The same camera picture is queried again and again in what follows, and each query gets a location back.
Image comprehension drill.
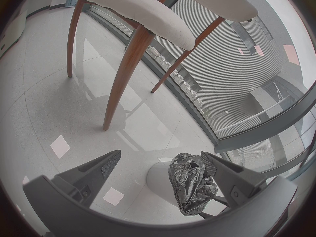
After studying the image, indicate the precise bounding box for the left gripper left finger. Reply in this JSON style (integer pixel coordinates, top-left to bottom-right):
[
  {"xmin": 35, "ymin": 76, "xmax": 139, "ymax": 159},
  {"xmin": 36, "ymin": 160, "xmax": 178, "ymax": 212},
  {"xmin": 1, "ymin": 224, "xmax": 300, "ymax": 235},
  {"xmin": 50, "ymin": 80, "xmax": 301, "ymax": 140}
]
[{"xmin": 51, "ymin": 150, "xmax": 122, "ymax": 207}]

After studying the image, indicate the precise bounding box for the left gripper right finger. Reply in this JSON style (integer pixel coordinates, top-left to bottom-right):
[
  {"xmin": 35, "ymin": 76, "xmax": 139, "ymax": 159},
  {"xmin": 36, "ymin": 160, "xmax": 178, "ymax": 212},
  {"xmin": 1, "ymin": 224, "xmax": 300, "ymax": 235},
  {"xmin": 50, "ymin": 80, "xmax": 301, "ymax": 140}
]
[{"xmin": 200, "ymin": 150, "xmax": 268, "ymax": 206}]

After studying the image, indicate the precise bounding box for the black plastic bag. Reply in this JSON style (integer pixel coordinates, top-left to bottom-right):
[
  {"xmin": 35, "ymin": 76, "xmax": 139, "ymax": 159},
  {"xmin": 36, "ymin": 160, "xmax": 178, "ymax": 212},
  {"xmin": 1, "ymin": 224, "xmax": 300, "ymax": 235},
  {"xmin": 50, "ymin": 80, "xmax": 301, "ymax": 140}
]
[{"xmin": 168, "ymin": 153, "xmax": 219, "ymax": 217}]

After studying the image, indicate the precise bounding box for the white trash bin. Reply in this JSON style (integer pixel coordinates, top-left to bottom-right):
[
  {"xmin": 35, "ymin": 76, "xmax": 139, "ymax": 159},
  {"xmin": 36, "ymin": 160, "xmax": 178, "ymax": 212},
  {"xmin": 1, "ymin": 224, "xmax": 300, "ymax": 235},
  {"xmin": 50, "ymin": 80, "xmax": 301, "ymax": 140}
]
[{"xmin": 147, "ymin": 163, "xmax": 183, "ymax": 209}]

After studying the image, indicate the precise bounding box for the window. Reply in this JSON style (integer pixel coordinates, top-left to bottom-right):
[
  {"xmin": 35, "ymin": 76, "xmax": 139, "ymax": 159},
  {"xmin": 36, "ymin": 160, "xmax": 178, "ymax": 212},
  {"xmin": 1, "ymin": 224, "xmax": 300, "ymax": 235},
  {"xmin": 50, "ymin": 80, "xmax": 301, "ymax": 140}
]
[{"xmin": 49, "ymin": 0, "xmax": 316, "ymax": 182}]

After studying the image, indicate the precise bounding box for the white cushioned wooden chair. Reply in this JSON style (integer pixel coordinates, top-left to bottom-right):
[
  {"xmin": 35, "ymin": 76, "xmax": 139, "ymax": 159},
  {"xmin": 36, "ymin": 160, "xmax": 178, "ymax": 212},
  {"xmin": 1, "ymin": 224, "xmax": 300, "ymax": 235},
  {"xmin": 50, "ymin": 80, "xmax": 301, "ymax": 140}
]
[{"xmin": 67, "ymin": 0, "xmax": 259, "ymax": 131}]

